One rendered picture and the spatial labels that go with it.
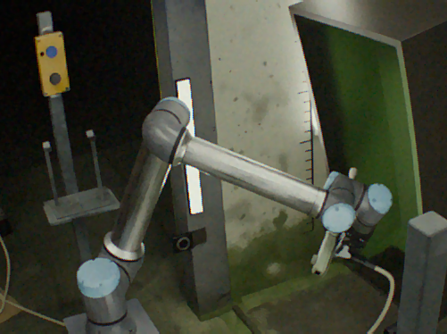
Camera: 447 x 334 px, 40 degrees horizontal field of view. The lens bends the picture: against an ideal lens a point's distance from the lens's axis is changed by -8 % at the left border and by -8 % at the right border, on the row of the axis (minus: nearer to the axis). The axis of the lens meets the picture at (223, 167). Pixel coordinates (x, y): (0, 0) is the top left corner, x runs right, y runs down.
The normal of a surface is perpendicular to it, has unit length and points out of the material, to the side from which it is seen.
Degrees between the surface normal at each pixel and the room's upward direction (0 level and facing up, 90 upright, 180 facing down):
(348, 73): 90
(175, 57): 90
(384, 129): 90
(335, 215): 92
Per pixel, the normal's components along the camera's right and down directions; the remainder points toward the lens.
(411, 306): -0.90, 0.25
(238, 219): 0.43, 0.36
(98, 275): -0.10, -0.86
